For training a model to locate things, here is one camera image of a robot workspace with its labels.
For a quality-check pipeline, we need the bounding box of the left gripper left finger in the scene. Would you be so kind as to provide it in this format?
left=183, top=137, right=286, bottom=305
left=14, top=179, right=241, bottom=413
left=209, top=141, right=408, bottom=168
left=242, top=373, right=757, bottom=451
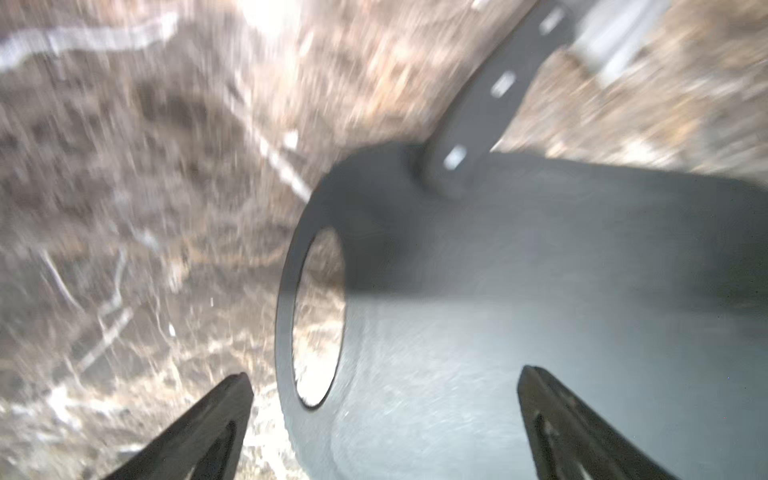
left=107, top=373, right=254, bottom=479

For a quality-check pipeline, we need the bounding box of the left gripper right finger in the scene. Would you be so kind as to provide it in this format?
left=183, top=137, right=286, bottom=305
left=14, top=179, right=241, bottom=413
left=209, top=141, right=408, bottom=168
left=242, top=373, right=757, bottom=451
left=517, top=365, right=675, bottom=479

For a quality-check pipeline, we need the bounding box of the black cutting board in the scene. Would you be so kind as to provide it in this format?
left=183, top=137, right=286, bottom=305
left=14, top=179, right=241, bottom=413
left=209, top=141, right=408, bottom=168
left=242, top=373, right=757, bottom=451
left=275, top=143, right=767, bottom=479

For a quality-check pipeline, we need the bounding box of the cleaver knife black handle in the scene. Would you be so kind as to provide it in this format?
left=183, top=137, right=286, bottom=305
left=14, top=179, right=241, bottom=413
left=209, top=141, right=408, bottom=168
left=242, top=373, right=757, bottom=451
left=419, top=0, right=673, bottom=199

